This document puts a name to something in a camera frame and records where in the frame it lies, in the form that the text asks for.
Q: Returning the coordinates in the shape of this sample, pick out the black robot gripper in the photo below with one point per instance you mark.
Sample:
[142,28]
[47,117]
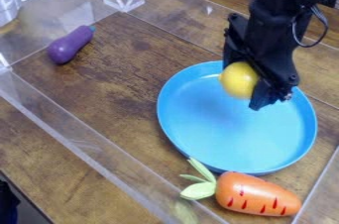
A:
[263,40]

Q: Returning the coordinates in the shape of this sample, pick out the yellow toy lemon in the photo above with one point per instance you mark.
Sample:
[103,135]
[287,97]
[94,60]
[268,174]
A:
[239,79]

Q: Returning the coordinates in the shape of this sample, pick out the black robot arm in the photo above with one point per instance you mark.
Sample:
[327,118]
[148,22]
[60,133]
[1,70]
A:
[263,39]

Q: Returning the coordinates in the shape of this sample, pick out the blue round plastic tray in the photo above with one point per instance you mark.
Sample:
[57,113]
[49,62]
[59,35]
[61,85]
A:
[215,129]

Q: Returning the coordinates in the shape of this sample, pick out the orange toy carrot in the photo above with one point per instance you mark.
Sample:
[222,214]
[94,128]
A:
[240,192]

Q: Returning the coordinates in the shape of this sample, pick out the purple toy eggplant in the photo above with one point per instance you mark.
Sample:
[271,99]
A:
[64,48]

